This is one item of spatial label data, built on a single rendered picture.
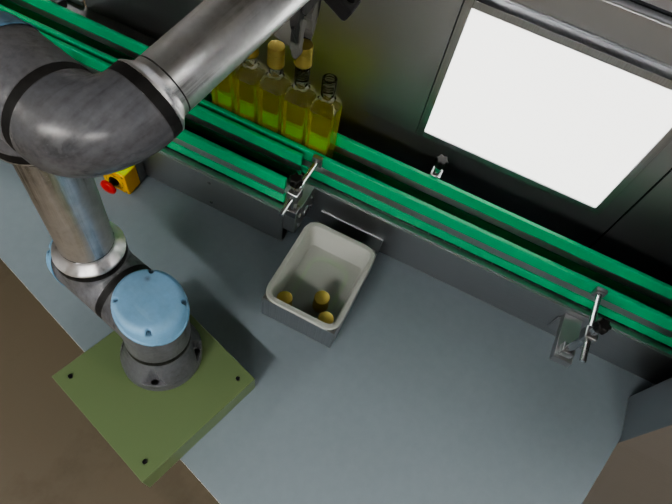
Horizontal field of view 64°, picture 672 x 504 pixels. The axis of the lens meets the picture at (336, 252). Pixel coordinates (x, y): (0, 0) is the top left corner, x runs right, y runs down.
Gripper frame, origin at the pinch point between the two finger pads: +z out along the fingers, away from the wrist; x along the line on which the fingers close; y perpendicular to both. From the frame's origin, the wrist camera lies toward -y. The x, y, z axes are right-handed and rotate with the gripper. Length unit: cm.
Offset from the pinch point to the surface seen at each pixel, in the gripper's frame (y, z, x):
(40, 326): 70, 119, 44
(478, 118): -35.0, 9.7, -11.4
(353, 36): -5.5, 3.1, -12.0
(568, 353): -71, 31, 18
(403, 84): -18.0, 9.1, -11.6
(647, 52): -54, -16, -11
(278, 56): 4.7, 3.5, 0.9
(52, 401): 50, 119, 63
